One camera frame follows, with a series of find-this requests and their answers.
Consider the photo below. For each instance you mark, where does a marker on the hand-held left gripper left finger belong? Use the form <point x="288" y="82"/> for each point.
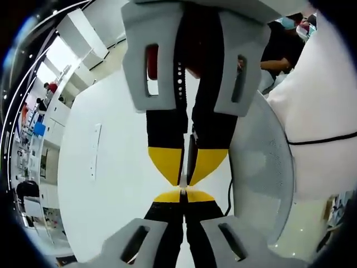
<point x="164" y="212"/>

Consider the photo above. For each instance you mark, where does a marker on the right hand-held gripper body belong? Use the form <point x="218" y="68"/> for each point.
<point x="245" y="11"/>

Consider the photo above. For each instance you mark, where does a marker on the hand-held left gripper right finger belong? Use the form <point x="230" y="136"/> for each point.
<point x="206" y="212"/>

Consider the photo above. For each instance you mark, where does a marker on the grey mesh chair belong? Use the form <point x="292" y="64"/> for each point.
<point x="259" y="167"/>

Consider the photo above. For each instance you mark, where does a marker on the white table socket panel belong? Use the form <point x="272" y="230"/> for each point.
<point x="95" y="150"/>

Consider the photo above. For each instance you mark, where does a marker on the operator in white shirt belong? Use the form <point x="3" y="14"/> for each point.
<point x="315" y="106"/>

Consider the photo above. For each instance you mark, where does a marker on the long white counter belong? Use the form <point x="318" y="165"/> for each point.
<point x="57" y="123"/>

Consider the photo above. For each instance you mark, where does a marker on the blue storage bin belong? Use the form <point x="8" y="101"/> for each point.
<point x="39" y="129"/>

